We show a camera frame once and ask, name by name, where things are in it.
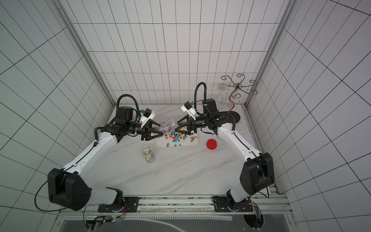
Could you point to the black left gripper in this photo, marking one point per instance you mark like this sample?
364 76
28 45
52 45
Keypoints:
147 134

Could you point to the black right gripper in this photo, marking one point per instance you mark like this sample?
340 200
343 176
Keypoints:
192 125

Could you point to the jar of small dark candies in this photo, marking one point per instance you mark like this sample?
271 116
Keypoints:
167 127

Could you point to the jar of pastel candies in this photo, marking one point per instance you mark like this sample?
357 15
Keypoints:
148 154

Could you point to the red jar lid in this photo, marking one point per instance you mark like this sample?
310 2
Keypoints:
211 144

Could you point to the clear lollipop jar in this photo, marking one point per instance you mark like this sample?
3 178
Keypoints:
220 137

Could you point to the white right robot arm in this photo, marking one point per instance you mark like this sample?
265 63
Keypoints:
257 170

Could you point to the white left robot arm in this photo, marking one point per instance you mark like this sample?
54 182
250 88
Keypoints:
67 186

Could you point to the pile of colourful lollipops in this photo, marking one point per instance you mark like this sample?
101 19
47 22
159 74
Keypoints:
180 140

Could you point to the white plastic tray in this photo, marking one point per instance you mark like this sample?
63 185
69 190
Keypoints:
159 142

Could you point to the clear hanging wine glass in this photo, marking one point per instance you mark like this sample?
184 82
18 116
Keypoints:
221 88

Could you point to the copper wine glass rack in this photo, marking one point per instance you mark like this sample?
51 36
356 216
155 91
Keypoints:
249 89

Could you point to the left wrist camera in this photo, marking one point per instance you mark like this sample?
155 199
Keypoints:
147 115

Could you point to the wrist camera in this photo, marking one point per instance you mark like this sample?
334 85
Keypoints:
147 115
188 108

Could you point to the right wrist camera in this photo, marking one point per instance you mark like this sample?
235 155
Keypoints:
188 108

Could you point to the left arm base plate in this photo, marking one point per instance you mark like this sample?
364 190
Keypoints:
124 204

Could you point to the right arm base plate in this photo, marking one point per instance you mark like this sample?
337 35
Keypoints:
226 204

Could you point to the aluminium mounting rail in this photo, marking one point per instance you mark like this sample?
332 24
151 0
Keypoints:
202 204

